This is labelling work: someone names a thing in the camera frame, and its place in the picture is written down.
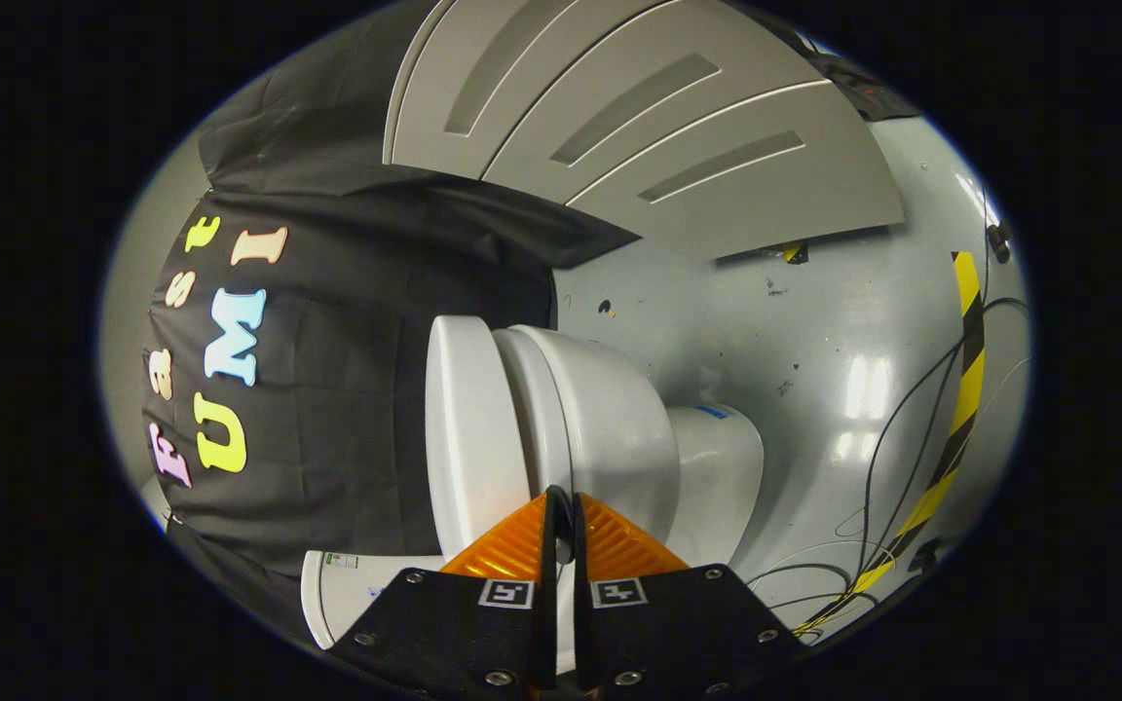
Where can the white toilet lid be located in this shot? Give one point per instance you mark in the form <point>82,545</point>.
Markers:
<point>464,438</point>

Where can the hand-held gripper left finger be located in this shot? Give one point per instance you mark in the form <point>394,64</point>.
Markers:
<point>454,623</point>

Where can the black backdrop cloth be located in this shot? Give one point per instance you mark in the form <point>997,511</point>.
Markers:
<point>347,389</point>

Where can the white slotted cabinet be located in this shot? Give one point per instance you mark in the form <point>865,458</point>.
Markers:
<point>678,107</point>

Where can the white ceramic toilet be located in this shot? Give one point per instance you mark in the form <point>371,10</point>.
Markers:
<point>610,428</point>

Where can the small black plug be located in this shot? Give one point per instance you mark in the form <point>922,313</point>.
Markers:
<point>998,241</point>

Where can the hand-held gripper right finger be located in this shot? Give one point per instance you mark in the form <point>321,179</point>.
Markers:
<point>668,623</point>

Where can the yellow black hazard tape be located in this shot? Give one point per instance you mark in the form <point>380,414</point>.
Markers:
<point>968,370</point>

